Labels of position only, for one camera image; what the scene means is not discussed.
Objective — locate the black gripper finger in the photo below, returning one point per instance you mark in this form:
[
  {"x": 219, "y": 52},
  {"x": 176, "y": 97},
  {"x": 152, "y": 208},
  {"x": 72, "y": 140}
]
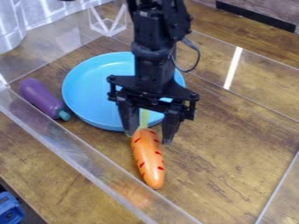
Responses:
[
  {"x": 128, "y": 112},
  {"x": 174, "y": 117}
]

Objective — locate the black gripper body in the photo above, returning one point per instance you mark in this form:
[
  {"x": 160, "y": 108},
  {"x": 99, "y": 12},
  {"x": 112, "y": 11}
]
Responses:
[{"x": 151, "y": 89}]

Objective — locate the orange toy carrot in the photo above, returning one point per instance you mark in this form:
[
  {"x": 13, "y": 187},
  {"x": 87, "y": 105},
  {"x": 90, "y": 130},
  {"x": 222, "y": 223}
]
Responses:
[{"x": 147, "y": 152}]

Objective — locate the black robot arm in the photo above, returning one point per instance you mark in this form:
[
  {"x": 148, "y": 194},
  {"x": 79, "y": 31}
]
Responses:
[{"x": 162, "y": 23}]

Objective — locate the blue round plate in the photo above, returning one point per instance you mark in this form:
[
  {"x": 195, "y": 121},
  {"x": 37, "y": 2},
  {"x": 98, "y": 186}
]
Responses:
[{"x": 84, "y": 89}]

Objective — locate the purple toy eggplant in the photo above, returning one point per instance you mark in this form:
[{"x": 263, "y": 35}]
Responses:
[{"x": 37, "y": 95}]

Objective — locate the clear acrylic front barrier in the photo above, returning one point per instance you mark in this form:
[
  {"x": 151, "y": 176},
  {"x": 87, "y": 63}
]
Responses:
[{"x": 144, "y": 202}]

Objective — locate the black bar in background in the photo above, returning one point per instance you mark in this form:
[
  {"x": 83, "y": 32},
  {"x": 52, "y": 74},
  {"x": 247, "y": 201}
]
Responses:
[{"x": 255, "y": 16}]

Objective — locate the white curtain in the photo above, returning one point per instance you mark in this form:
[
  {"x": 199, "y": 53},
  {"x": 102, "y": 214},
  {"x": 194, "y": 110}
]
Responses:
[{"x": 23, "y": 15}]

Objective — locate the blue object at corner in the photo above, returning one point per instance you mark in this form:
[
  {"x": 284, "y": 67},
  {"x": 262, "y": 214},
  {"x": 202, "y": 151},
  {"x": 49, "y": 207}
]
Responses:
[{"x": 11, "y": 209}]

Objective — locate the clear acrylic corner bracket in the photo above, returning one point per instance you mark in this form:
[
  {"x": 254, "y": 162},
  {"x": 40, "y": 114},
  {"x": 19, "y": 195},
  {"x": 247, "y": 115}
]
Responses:
[{"x": 107, "y": 26}]

